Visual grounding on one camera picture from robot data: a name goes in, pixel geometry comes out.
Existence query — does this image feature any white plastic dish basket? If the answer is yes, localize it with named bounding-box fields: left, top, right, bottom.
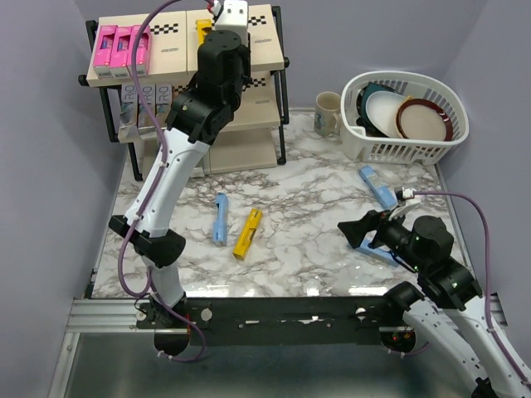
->
left=340, top=70, right=469, bottom=165

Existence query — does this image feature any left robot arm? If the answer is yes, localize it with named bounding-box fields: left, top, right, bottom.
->
left=109, top=30, right=250, bottom=328

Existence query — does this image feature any pink toothpaste box diagonal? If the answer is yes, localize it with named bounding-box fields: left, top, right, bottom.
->
left=92, top=25, right=117, bottom=79

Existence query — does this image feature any white plate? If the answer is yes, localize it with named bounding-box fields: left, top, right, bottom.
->
left=365, top=90, right=406, bottom=138

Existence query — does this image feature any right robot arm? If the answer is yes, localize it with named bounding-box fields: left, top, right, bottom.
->
left=338, top=211, right=530, bottom=397

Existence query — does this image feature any beige three-tier shelf rack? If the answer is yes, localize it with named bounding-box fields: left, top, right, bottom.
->
left=78, top=4, right=290, bottom=183

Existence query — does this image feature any red rimmed plate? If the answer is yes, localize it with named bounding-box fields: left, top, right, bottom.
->
left=395, top=99, right=453, bottom=142

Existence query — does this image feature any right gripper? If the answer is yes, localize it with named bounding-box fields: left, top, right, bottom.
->
left=338, top=202, right=426, bottom=272

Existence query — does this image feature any light blue box far right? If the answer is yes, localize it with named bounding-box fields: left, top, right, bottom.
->
left=358, top=166, right=397, bottom=210

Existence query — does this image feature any silver foil toothpaste box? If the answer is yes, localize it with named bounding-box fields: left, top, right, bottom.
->
left=138, top=84, right=156, bottom=138

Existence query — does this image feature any light blue toothpaste box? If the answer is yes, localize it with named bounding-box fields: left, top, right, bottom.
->
left=212, top=192, right=229, bottom=246

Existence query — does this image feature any yellow toothpaste box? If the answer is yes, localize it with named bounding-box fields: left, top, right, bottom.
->
left=196, top=19, right=213, bottom=45
left=232, top=208, right=263, bottom=260

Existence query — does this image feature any pink toothpaste box long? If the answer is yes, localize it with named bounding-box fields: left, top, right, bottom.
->
left=110, top=27, right=132, bottom=79

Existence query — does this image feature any black base bar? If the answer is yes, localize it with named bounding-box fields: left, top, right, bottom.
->
left=136, top=296, right=407, bottom=347

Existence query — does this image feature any cream ceramic mug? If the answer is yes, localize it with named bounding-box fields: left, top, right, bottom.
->
left=314, top=91, right=343, bottom=137

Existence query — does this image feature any dark teal bowl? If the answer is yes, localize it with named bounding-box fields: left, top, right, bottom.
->
left=356, top=82, right=397, bottom=121

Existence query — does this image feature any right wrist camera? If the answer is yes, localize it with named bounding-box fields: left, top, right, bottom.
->
left=389, top=187, right=421, bottom=220

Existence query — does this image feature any red metallic toothpaste box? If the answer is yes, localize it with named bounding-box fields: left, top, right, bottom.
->
left=118, top=83, right=139, bottom=143

